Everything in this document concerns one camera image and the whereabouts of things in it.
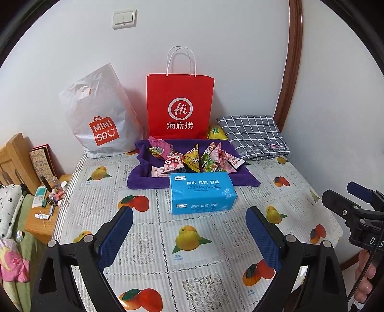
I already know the black cable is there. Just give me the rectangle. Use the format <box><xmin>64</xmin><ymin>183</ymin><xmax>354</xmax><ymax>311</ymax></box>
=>
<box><xmin>346</xmin><ymin>249</ymin><xmax>380</xmax><ymax>303</ymax></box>

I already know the pink star cloth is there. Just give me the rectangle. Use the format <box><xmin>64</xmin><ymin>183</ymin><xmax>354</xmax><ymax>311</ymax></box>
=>
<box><xmin>0</xmin><ymin>238</ymin><xmax>30</xmax><ymax>283</ymax></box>

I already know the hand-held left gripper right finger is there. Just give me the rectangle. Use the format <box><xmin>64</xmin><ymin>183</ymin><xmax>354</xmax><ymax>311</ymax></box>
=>
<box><xmin>245</xmin><ymin>206</ymin><xmax>348</xmax><ymax>312</ymax></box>

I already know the grey checked folded cloth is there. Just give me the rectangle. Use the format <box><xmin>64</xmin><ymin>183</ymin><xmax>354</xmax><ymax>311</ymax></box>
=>
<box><xmin>216</xmin><ymin>115</ymin><xmax>291</xmax><ymax>161</ymax></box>

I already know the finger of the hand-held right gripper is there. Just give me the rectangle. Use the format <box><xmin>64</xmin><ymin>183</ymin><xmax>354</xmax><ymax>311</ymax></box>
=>
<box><xmin>322</xmin><ymin>189</ymin><xmax>384</xmax><ymax>222</ymax></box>
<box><xmin>346</xmin><ymin>181</ymin><xmax>384</xmax><ymax>207</ymax></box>

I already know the brown wooden door frame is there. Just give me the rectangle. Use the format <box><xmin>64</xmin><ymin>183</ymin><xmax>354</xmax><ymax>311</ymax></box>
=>
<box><xmin>273</xmin><ymin>0</ymin><xmax>303</xmax><ymax>126</ymax></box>

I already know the white plastic shopping bag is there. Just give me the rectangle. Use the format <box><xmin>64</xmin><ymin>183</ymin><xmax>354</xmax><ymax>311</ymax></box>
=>
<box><xmin>58</xmin><ymin>62</ymin><xmax>144</xmax><ymax>159</ymax></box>

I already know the magenta snack packet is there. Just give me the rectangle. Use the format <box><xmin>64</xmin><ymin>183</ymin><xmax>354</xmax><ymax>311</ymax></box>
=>
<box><xmin>148</xmin><ymin>136</ymin><xmax>174</xmax><ymax>159</ymax></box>

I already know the brown patterned book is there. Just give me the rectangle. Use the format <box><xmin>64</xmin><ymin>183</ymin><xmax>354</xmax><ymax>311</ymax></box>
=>
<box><xmin>29</xmin><ymin>144</ymin><xmax>59</xmax><ymax>183</ymax></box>

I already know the green white tube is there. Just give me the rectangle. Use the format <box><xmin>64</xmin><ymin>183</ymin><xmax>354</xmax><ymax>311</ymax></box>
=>
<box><xmin>31</xmin><ymin>185</ymin><xmax>49</xmax><ymax>208</ymax></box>

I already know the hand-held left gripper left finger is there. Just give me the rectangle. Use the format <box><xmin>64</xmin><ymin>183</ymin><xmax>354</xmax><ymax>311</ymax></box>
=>
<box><xmin>30</xmin><ymin>206</ymin><xmax>134</xmax><ymax>312</ymax></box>

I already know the red paper bag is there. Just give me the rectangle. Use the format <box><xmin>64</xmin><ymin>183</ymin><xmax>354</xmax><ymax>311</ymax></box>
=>
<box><xmin>146</xmin><ymin>46</ymin><xmax>215</xmax><ymax>141</ymax></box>

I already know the fruit print tablecloth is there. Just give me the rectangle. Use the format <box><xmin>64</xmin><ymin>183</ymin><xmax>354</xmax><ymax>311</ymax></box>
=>
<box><xmin>51</xmin><ymin>150</ymin><xmax>344</xmax><ymax>312</ymax></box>

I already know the white light switch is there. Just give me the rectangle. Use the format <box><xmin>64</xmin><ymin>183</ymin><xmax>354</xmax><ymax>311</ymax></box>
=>
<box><xmin>112</xmin><ymin>8</ymin><xmax>138</xmax><ymax>30</ymax></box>

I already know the person's right hand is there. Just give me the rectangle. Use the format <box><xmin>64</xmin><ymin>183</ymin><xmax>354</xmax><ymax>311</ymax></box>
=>
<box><xmin>352</xmin><ymin>249</ymin><xmax>378</xmax><ymax>304</ymax></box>

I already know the yellow green snack bag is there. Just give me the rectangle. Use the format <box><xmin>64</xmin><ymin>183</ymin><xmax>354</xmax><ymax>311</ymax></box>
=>
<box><xmin>206</xmin><ymin>126</ymin><xmax>228</xmax><ymax>141</ymax></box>

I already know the wooden nightstand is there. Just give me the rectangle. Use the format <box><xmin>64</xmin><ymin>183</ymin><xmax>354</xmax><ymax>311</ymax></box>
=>
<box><xmin>23</xmin><ymin>173</ymin><xmax>73</xmax><ymax>245</ymax></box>

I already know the wooden headboard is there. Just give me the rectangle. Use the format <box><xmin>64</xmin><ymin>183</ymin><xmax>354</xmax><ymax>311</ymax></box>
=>
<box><xmin>0</xmin><ymin>133</ymin><xmax>41</xmax><ymax>195</ymax></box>

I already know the red white strawberry snack packet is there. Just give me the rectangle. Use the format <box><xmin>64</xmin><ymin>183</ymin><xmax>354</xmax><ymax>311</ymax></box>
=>
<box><xmin>162</xmin><ymin>151</ymin><xmax>185</xmax><ymax>174</ymax></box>

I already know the blue tissue pack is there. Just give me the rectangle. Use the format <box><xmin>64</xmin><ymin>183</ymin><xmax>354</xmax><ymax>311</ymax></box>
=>
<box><xmin>169</xmin><ymin>172</ymin><xmax>238</xmax><ymax>215</ymax></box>

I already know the purple towel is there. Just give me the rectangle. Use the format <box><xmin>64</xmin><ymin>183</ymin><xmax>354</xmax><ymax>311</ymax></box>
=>
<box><xmin>126</xmin><ymin>137</ymin><xmax>261</xmax><ymax>190</ymax></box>

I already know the pink triangular snack packet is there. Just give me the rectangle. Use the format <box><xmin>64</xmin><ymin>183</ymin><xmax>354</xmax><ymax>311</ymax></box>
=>
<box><xmin>207</xmin><ymin>142</ymin><xmax>224</xmax><ymax>162</ymax></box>

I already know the white black spotted pillow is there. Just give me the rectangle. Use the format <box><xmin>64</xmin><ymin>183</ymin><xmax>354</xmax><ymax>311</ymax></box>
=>
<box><xmin>0</xmin><ymin>184</ymin><xmax>25</xmax><ymax>240</ymax></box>

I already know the green bed sheet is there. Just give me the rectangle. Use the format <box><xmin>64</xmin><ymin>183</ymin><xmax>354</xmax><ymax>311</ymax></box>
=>
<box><xmin>0</xmin><ymin>193</ymin><xmax>50</xmax><ymax>312</ymax></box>

